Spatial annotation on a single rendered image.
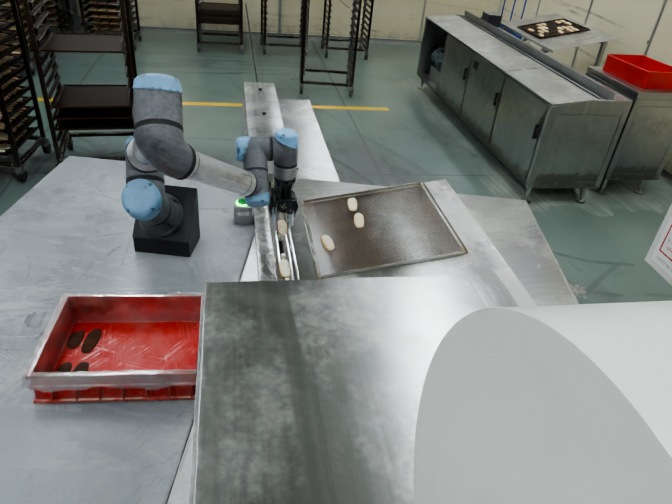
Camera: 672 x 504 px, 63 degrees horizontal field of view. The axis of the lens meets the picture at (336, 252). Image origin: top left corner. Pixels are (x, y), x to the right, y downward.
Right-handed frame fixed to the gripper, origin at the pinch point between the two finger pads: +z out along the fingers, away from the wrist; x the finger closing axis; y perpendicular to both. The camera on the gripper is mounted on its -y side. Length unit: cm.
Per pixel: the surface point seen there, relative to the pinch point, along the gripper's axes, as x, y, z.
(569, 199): 251, -191, 93
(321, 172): 24, -68, 12
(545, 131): 205, -181, 32
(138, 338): -44, 42, 12
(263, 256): -6.8, 7.7, 7.8
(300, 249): 7.3, -2.5, 11.9
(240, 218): -14.1, -20.6, 9.4
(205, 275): -26.2, 12.1, 12.1
